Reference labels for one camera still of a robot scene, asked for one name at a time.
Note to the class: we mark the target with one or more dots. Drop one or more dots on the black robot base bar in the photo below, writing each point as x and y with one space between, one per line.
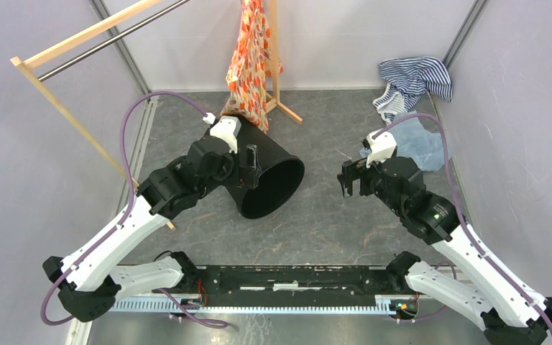
290 285

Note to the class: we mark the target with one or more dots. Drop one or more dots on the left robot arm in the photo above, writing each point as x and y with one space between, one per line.
90 281

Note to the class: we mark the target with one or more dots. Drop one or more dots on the wooden clothes rack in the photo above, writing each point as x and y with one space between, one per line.
54 184

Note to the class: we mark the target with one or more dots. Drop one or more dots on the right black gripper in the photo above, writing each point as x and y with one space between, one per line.
353 169

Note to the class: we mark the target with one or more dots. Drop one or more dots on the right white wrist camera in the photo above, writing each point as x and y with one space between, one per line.
378 148

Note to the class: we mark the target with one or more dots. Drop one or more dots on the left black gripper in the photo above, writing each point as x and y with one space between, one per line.
247 176

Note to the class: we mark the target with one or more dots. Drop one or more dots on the black plastic trash bin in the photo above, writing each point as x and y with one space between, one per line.
282 174

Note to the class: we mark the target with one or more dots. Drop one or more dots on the blue striped cloth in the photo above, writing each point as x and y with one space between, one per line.
408 80

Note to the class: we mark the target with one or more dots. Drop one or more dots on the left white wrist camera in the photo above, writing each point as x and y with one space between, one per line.
225 128

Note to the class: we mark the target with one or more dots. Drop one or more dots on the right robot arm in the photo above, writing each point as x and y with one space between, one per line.
501 305

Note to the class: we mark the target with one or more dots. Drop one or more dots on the floral orange cloth bag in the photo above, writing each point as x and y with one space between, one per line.
250 67

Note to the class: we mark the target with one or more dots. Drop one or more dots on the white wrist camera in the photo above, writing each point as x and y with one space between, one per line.
225 128
378 148

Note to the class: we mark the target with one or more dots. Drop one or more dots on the light blue plastic bag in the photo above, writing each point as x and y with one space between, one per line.
429 150

